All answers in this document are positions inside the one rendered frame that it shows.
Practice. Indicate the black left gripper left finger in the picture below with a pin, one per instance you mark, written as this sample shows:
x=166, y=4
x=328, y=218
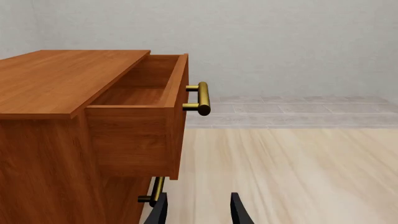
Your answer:
x=159, y=212

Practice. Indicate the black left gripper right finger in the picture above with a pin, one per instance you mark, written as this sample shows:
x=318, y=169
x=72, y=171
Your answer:
x=238, y=212

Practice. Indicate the open wooden drawer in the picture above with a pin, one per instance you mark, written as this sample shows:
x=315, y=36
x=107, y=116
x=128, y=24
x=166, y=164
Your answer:
x=140, y=130

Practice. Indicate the wooden cabinet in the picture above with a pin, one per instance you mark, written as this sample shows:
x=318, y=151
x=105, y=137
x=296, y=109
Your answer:
x=46, y=121

